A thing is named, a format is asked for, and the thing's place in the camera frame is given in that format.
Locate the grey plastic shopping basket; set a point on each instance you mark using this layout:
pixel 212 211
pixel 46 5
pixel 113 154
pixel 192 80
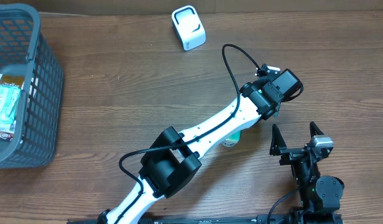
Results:
pixel 24 52

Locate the white barcode scanner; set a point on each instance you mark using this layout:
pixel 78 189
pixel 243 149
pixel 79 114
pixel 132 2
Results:
pixel 188 27

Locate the beans packet with barcode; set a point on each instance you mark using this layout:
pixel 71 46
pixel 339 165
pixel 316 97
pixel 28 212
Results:
pixel 6 79

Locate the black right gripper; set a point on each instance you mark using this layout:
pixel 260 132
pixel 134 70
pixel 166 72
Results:
pixel 290 154

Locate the green lid white jar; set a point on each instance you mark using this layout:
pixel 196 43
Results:
pixel 232 140

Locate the green wet wipes pack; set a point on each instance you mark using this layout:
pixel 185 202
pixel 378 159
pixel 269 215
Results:
pixel 9 98

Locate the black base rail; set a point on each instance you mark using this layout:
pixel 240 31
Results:
pixel 260 219

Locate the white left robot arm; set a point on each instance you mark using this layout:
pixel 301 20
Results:
pixel 175 157

